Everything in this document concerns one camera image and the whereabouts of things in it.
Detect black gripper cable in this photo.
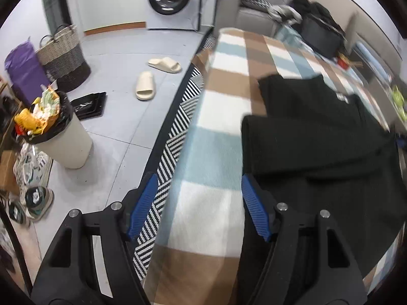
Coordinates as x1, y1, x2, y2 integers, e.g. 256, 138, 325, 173
0, 208, 34, 291

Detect white lower kitchen cabinets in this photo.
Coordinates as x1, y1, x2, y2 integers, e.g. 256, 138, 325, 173
75, 0, 150, 35

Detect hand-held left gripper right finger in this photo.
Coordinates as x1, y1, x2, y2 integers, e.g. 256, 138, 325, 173
241, 174, 369, 305

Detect light blue pillow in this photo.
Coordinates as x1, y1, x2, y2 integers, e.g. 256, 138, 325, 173
355, 40, 393, 80

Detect beige slipper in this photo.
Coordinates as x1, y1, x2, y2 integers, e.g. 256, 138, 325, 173
148, 57, 182, 73
136, 71, 156, 101

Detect black framed glass door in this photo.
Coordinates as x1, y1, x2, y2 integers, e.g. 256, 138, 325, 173
40, 0, 75, 27

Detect black knit sweater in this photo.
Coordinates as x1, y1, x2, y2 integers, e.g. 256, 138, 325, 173
237, 74, 406, 305

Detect black plastic tray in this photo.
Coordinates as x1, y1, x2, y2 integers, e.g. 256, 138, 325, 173
69, 91, 107, 120

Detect black jacket pile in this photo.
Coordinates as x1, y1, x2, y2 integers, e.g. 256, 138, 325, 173
291, 0, 345, 35

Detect grey sofa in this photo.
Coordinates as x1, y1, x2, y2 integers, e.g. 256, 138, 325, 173
213, 0, 306, 39

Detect black white striped rug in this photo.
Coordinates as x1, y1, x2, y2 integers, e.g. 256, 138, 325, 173
132, 33, 217, 280

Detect beige trash bin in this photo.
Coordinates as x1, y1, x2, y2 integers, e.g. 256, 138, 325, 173
11, 86, 93, 170

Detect houndstooth cushion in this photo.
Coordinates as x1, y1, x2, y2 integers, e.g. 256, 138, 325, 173
240, 0, 274, 11

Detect beige upholstered headboard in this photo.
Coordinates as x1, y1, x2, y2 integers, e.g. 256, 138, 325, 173
346, 11, 401, 58

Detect purple plastic bag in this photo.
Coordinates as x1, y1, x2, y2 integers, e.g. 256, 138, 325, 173
5, 36, 51, 107

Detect green plush toy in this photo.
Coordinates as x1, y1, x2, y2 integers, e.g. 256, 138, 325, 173
391, 84, 407, 115

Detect white grey garment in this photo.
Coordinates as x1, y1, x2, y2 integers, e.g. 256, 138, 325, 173
269, 5, 302, 23

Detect white green sneaker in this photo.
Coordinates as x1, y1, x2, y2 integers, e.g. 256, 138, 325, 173
13, 144, 54, 188

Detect white washing machine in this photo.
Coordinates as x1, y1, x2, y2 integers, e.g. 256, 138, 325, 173
146, 0, 204, 32

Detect plaid blanket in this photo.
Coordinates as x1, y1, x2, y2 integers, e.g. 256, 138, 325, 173
143, 28, 401, 305

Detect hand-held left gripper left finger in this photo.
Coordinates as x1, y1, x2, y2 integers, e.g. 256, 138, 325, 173
30, 173, 158, 305

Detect woven laundry basket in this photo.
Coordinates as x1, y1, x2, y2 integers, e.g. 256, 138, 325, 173
36, 24, 92, 93

